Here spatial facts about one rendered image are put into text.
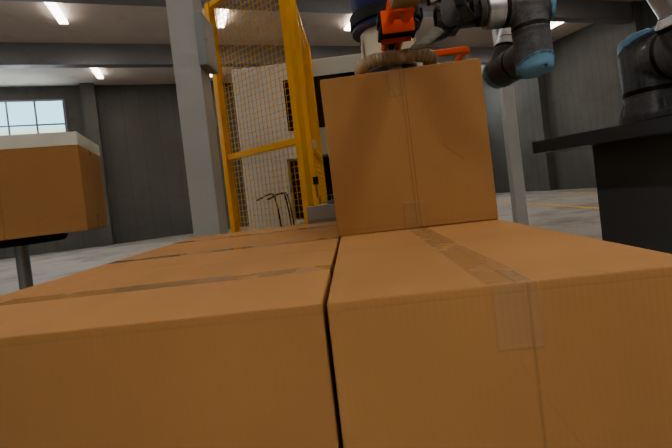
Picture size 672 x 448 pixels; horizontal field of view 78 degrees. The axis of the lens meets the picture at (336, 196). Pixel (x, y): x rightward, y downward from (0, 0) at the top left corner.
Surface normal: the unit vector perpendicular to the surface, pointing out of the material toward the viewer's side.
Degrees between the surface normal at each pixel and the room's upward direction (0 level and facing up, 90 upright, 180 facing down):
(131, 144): 90
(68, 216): 90
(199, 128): 90
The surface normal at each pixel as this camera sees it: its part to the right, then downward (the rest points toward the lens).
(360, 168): -0.07, 0.02
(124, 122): 0.33, -0.03
